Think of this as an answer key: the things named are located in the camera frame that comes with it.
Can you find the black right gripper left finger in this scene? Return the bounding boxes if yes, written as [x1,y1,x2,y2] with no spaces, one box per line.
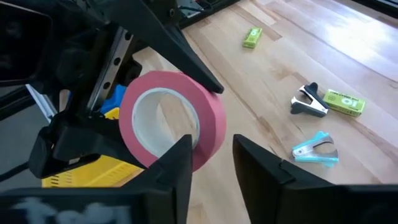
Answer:
[124,134,194,224]

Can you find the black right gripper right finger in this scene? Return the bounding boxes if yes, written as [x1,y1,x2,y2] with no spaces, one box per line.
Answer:
[232,133,296,224]

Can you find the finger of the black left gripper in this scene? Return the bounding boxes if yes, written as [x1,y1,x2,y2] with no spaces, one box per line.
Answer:
[105,0,225,95]
[27,112,147,180]

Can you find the red tape roll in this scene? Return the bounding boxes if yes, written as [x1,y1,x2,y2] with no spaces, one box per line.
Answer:
[118,70,227,172]

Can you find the green staple box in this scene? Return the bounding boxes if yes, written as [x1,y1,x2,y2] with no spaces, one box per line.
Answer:
[322,88,366,118]
[242,26,263,49]

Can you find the black staple remover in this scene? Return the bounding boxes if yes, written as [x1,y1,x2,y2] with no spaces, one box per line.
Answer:
[290,82,330,118]

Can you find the yellow plastic basket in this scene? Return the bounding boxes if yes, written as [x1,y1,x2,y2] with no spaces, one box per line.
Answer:
[41,107,146,189]

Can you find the blue plastic basket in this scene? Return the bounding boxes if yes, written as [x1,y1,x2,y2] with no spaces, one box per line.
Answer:
[99,83,127,115]

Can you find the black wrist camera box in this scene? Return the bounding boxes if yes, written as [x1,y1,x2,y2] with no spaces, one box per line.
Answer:
[0,2,53,87]

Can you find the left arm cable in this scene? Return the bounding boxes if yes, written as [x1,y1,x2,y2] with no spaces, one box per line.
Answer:
[0,161,30,184]

